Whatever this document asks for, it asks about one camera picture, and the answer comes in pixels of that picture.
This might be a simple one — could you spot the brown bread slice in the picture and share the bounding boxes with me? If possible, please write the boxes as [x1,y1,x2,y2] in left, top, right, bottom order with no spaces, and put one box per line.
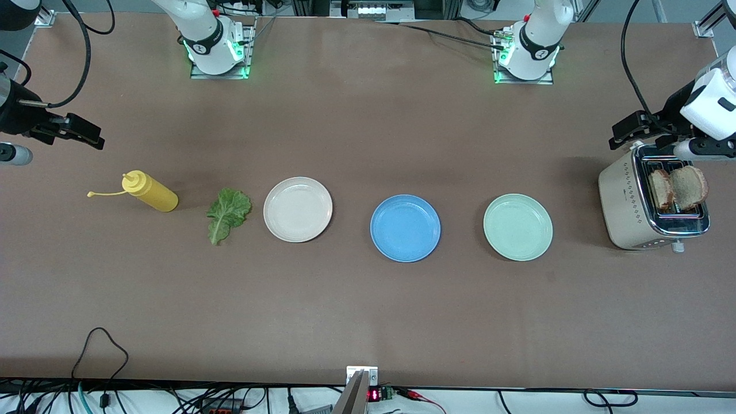
[649,168,674,211]
[670,166,709,211]

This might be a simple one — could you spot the yellow squeeze bottle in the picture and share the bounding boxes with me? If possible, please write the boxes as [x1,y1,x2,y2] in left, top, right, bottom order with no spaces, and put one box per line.
[87,170,179,213]

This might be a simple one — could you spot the green lettuce leaf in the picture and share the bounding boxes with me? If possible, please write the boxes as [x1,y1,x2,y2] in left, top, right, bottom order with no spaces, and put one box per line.
[207,187,252,246]

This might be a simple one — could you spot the light green round plate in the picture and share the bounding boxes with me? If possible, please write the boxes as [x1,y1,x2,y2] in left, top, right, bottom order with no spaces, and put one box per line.
[483,193,554,262]

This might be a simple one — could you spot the beige round plate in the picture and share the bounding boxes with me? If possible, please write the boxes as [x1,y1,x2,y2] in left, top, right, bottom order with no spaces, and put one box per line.
[263,177,334,243]

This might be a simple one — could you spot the blue round plate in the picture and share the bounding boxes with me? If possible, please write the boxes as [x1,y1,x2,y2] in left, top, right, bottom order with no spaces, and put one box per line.
[370,194,442,263]

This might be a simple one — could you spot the beige chrome toaster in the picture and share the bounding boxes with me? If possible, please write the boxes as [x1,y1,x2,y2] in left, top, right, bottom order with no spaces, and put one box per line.
[598,143,711,254]

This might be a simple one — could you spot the white power strip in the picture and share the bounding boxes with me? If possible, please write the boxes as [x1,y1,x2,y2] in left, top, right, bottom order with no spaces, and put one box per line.
[331,0,416,22]

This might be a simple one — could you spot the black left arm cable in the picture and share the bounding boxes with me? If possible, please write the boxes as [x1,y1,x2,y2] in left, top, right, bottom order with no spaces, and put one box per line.
[621,0,669,125]

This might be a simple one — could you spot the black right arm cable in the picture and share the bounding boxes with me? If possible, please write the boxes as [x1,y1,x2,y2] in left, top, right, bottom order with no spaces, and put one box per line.
[39,0,116,110]

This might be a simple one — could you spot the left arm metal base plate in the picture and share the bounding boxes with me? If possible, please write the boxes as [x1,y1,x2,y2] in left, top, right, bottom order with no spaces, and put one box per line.
[494,32,555,86]

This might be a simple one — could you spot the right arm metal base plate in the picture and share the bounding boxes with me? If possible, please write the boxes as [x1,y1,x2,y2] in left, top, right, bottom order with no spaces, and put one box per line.
[190,16,254,80]

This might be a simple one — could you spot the thin black looped cable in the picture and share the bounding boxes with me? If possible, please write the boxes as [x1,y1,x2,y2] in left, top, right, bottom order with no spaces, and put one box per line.
[70,327,129,393]

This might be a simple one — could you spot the black cable to arm base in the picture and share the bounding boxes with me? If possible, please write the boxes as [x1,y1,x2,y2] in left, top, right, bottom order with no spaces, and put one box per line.
[374,22,508,51]

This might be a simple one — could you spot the black cable along table edge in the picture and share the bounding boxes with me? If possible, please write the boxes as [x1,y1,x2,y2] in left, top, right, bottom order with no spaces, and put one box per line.
[497,389,640,409]

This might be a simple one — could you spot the red clip lead wire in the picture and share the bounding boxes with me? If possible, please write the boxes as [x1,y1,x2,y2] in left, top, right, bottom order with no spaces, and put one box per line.
[396,388,447,414]

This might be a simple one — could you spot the aluminium camera mount post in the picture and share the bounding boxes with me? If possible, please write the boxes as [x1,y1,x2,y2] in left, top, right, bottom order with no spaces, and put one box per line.
[332,365,380,414]

